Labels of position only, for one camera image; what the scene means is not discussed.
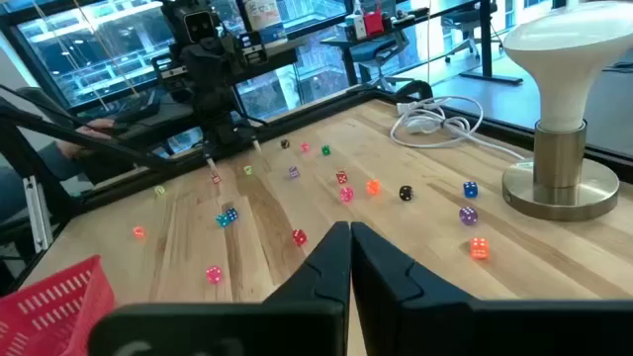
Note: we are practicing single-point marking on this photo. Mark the blue die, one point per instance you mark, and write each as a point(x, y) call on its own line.
point(470, 189)
point(232, 213)

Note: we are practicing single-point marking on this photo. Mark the person's hand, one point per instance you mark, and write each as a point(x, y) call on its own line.
point(96, 129)

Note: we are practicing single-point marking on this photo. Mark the pink translucent die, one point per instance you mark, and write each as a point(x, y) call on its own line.
point(346, 194)
point(305, 147)
point(213, 275)

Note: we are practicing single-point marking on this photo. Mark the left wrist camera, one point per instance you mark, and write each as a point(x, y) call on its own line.
point(199, 26)

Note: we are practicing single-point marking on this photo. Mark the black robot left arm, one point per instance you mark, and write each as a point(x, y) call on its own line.
point(212, 99)

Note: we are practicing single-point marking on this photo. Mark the black office chair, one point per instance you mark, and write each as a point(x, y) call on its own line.
point(465, 25)
point(381, 52)

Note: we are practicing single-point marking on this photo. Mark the red plastic slotted basket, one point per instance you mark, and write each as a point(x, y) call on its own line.
point(99, 306)

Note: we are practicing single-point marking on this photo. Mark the black table clamp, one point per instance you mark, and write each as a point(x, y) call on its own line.
point(415, 89)

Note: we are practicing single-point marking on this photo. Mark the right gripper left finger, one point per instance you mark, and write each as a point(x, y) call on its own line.
point(326, 277)

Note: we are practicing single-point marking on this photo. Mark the teal translucent die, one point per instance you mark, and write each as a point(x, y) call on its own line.
point(221, 221)

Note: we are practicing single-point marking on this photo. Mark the green translucent die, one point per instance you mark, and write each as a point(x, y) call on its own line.
point(326, 150)

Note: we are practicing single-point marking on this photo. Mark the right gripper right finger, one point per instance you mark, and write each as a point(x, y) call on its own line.
point(395, 306)

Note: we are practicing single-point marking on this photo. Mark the white mushroom table lamp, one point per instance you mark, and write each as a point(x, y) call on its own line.
point(569, 49)

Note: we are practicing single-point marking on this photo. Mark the red translucent die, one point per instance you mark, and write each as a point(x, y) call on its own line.
point(216, 178)
point(341, 177)
point(299, 237)

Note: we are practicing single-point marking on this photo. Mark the silver mounting bracket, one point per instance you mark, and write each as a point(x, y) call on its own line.
point(38, 217)

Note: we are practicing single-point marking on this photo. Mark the person's forearm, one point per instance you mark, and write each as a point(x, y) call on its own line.
point(57, 158)

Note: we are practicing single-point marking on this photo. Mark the black die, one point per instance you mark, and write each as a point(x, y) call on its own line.
point(285, 143)
point(406, 193)

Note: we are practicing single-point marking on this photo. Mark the orange translucent die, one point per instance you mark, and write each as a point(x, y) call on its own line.
point(479, 248)
point(139, 232)
point(373, 187)

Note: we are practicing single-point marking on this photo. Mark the red box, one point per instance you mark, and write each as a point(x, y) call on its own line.
point(374, 24)

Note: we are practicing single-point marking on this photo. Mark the purple translucent die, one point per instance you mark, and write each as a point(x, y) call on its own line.
point(294, 172)
point(468, 215)

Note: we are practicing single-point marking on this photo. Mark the black standing desk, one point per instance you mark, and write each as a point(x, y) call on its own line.
point(486, 39)

